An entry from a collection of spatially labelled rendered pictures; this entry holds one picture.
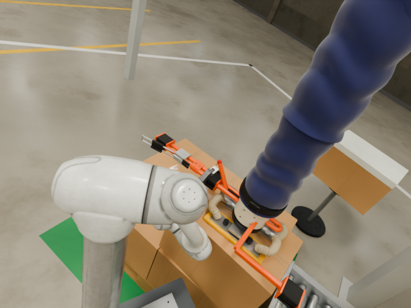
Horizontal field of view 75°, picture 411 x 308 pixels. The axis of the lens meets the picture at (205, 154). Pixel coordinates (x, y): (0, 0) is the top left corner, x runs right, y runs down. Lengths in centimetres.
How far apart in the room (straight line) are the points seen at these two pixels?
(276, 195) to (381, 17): 68
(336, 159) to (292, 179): 156
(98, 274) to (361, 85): 86
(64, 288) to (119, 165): 166
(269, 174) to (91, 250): 69
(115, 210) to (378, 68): 78
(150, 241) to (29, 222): 107
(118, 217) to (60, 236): 178
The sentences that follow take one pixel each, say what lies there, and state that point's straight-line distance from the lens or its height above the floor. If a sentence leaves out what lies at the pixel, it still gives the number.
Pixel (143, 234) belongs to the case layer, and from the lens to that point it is 172.
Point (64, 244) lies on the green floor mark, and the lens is 231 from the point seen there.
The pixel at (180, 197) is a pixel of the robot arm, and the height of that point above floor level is 160.
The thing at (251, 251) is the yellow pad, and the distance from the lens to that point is 133.
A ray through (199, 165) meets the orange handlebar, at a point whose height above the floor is 109.
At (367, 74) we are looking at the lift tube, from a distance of 91.
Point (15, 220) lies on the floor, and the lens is 247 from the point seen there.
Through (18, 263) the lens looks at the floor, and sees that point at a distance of 228.
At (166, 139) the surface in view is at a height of 110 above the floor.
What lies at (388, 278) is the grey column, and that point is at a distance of 265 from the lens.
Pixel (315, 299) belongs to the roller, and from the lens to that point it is 198.
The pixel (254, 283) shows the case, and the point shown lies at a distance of 133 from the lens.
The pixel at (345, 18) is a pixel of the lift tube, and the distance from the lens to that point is 91.
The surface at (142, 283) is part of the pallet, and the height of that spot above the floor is 7.
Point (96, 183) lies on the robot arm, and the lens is 56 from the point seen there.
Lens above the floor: 199
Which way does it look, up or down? 37 degrees down
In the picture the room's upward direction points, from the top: 23 degrees clockwise
